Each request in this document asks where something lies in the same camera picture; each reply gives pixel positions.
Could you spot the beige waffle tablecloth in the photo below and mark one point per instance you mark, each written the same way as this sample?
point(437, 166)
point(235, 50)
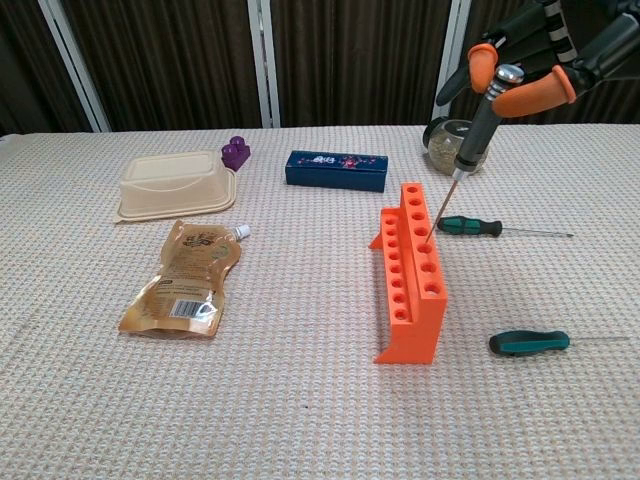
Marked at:
point(300, 400)

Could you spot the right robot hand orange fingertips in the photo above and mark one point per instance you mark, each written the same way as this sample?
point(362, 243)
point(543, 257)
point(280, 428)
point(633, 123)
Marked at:
point(535, 95)

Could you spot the beige plastic food container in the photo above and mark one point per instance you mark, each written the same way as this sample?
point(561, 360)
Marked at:
point(170, 186)

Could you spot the black silver precision screwdriver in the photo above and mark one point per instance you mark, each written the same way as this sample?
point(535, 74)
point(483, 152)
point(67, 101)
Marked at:
point(477, 135)

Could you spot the orange tool holder rack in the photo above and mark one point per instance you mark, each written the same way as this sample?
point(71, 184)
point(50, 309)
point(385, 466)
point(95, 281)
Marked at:
point(415, 335)

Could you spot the dark brown curtain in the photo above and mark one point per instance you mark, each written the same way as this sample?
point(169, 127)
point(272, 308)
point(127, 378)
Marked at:
point(165, 60)

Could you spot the round glass jar black lid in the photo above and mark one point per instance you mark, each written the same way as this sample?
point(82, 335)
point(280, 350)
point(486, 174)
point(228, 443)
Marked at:
point(442, 148)

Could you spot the green black striped screwdriver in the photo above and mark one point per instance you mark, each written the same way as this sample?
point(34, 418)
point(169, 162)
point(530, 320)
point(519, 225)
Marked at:
point(465, 225)

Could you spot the brown spouted refill pouch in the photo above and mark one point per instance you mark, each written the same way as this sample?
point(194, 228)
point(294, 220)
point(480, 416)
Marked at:
point(185, 280)

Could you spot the purple toy block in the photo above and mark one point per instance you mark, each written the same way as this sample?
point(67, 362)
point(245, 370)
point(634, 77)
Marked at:
point(235, 156)

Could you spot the blue floral rectangular box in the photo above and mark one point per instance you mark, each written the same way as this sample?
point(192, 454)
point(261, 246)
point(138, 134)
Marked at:
point(335, 176)

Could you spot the white frame post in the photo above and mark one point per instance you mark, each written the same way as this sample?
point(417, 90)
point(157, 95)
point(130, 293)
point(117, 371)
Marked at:
point(75, 65)
point(452, 45)
point(264, 65)

